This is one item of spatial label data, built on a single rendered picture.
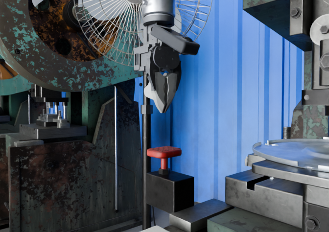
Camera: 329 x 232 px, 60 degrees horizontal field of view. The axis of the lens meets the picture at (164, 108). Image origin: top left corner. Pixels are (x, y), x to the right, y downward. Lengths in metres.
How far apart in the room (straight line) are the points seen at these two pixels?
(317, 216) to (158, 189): 0.30
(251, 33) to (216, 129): 0.75
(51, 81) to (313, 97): 1.25
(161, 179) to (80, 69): 1.10
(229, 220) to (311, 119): 0.42
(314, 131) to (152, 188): 0.48
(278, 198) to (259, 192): 0.04
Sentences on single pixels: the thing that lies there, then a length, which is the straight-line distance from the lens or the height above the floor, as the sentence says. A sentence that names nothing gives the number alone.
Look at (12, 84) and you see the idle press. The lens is 3.30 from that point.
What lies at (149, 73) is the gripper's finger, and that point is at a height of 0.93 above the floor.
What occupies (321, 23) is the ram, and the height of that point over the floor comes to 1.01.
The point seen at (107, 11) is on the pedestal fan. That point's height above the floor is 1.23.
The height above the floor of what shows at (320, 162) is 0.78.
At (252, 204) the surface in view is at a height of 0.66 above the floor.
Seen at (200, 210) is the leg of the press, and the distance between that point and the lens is 0.63.
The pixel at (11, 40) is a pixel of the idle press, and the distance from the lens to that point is 1.54.
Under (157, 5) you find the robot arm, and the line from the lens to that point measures 0.65.
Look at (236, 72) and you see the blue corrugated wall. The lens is 2.13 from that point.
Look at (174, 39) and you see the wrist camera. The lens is 0.59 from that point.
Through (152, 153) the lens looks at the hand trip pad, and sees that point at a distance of 0.63.
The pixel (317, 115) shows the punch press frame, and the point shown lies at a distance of 0.88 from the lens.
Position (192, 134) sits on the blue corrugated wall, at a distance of 2.41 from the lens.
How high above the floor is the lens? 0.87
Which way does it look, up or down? 2 degrees down
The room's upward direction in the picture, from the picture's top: straight up
